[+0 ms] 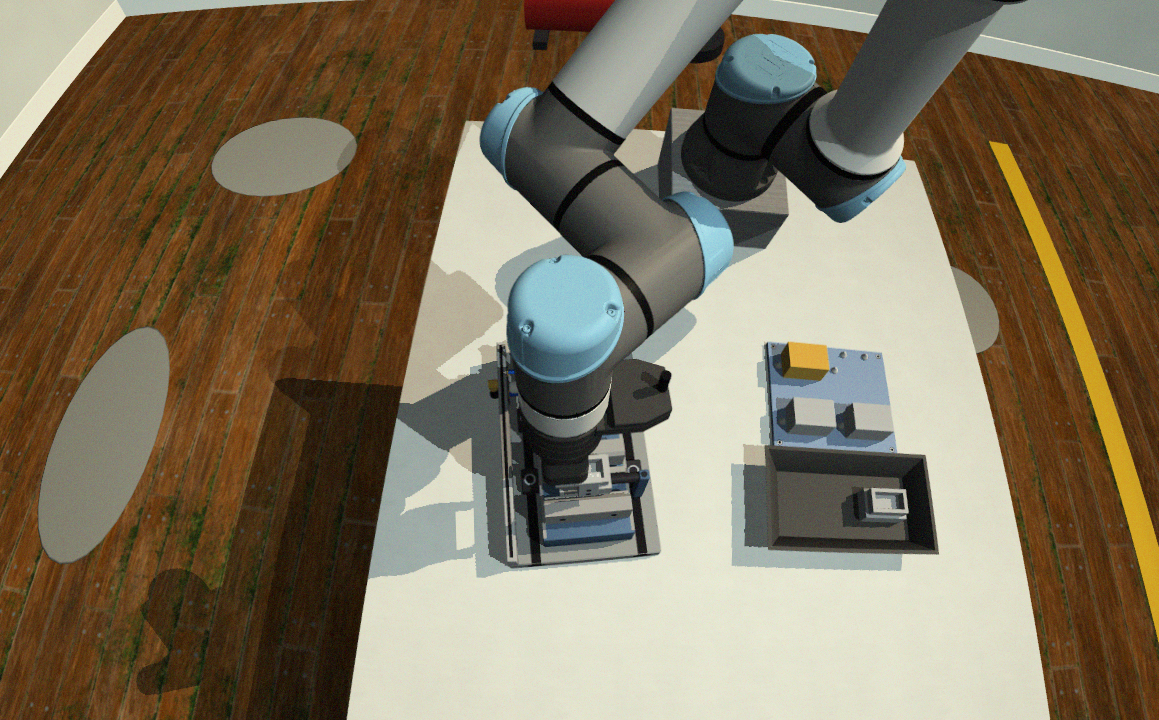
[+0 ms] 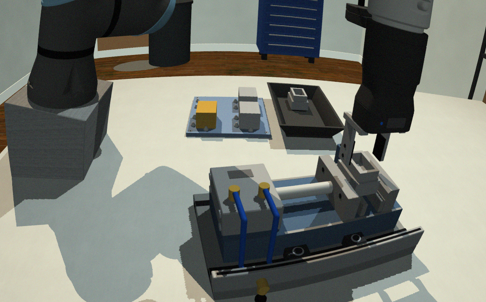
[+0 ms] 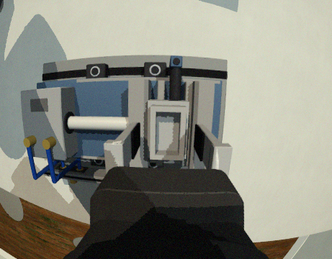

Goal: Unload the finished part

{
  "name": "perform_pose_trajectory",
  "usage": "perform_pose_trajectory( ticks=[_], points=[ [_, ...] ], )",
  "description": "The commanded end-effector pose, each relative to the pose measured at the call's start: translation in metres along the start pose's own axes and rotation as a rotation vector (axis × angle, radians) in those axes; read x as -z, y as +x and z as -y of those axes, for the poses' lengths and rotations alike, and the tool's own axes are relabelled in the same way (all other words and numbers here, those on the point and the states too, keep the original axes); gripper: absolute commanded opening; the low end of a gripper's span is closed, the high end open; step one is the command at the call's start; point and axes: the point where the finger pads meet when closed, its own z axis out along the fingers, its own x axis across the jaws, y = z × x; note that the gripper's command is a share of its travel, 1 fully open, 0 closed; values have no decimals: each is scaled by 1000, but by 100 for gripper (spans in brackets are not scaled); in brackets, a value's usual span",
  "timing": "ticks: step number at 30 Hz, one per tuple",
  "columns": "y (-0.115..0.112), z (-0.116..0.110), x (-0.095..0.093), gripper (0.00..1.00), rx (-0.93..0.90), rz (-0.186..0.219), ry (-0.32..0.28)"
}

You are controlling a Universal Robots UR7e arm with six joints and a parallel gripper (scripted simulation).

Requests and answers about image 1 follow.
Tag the yellow cube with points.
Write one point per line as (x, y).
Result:
(804, 361)

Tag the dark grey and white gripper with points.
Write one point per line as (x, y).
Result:
(639, 399)

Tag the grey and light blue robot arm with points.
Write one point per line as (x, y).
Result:
(556, 148)

